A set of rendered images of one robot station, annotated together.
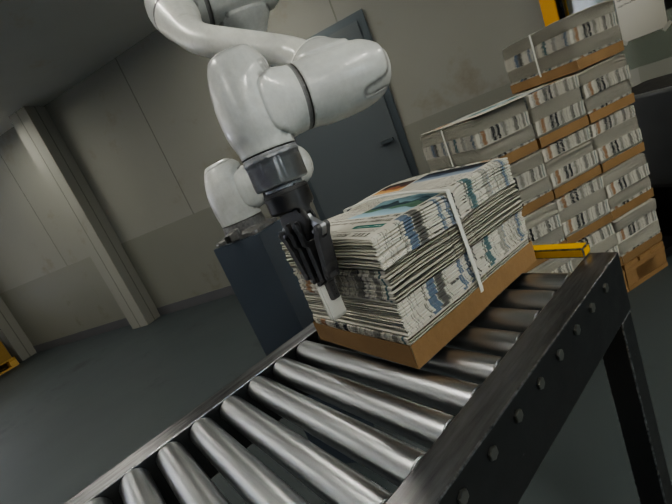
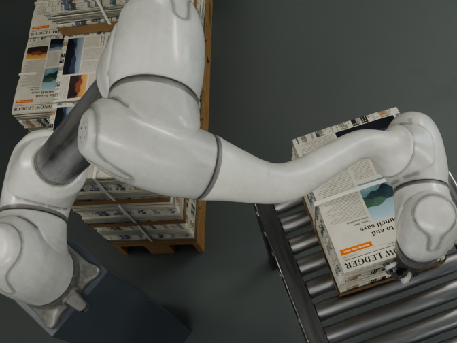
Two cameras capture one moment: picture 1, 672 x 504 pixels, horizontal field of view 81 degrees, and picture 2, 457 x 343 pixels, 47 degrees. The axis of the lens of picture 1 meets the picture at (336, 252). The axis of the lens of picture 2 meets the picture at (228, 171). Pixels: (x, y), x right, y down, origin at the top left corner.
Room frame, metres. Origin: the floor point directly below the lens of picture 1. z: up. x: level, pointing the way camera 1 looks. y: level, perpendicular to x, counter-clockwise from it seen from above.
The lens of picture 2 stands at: (0.77, 0.41, 2.24)
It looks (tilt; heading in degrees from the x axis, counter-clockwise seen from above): 63 degrees down; 304
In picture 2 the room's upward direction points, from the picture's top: 19 degrees counter-clockwise
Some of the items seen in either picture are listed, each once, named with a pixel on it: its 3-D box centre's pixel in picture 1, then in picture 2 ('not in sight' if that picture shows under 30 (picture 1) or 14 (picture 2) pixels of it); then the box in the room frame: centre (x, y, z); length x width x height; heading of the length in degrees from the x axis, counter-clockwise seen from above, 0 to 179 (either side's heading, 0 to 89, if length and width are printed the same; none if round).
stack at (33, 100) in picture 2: not in sight; (87, 75); (2.10, -0.73, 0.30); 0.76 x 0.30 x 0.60; 105
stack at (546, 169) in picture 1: (486, 262); (146, 93); (1.72, -0.63, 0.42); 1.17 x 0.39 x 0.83; 105
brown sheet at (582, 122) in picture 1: (529, 138); not in sight; (1.84, -1.04, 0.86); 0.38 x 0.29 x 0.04; 15
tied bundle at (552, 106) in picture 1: (524, 120); not in sight; (1.84, -1.04, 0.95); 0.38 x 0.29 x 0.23; 15
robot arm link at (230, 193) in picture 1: (231, 190); (22, 256); (1.47, 0.26, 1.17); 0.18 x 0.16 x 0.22; 104
